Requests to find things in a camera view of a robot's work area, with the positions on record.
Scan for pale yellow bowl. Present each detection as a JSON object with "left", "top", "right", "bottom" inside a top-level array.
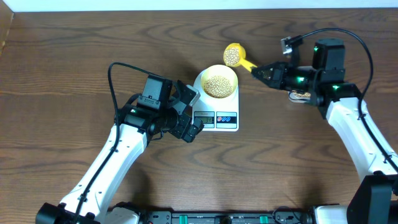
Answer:
[{"left": 200, "top": 65, "right": 238, "bottom": 99}]

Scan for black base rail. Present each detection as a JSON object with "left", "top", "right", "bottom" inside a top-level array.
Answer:
[{"left": 107, "top": 202, "right": 315, "bottom": 224}]

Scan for yellow plastic measuring scoop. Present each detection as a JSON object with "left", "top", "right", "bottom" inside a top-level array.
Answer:
[{"left": 223, "top": 43, "right": 257, "bottom": 72}]

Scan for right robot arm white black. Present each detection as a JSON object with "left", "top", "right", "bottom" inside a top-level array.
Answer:
[{"left": 251, "top": 37, "right": 397, "bottom": 223}]

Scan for white digital kitchen scale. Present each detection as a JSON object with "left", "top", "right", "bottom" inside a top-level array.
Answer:
[{"left": 192, "top": 71, "right": 239, "bottom": 132}]

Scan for clear plastic container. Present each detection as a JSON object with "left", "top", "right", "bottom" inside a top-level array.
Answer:
[{"left": 288, "top": 91, "right": 311, "bottom": 103}]

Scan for soybeans in yellow bowl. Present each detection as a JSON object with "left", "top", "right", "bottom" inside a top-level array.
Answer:
[{"left": 204, "top": 75, "right": 233, "bottom": 98}]

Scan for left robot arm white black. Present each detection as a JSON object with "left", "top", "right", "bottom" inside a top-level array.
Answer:
[{"left": 35, "top": 75, "right": 203, "bottom": 223}]

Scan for soybeans pile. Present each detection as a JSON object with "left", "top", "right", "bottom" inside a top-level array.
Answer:
[{"left": 292, "top": 92, "right": 311, "bottom": 100}]

